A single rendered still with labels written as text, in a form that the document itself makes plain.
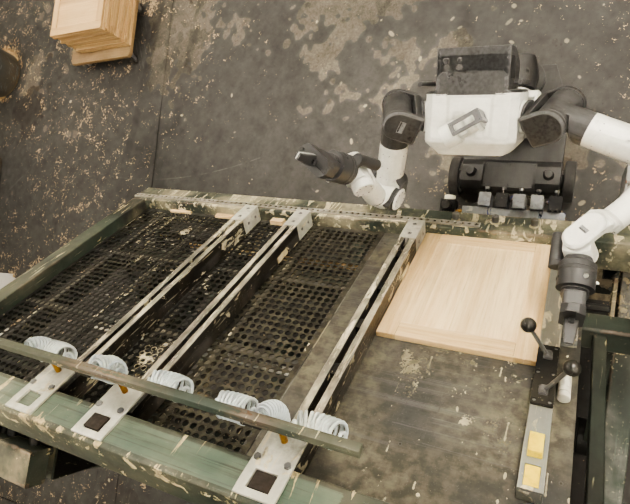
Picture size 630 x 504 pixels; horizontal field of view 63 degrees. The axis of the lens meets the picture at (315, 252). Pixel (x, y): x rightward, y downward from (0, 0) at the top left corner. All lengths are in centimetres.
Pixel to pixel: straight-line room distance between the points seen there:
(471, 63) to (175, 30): 298
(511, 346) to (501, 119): 62
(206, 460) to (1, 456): 73
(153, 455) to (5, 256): 386
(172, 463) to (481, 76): 125
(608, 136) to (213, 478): 123
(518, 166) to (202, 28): 244
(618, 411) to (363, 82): 219
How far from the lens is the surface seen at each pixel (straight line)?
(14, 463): 175
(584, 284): 139
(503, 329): 156
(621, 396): 204
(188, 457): 127
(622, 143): 151
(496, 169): 272
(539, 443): 126
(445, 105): 158
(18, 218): 495
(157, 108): 408
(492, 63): 156
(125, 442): 136
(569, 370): 129
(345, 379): 139
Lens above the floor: 280
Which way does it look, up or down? 64 degrees down
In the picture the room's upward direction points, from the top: 75 degrees counter-clockwise
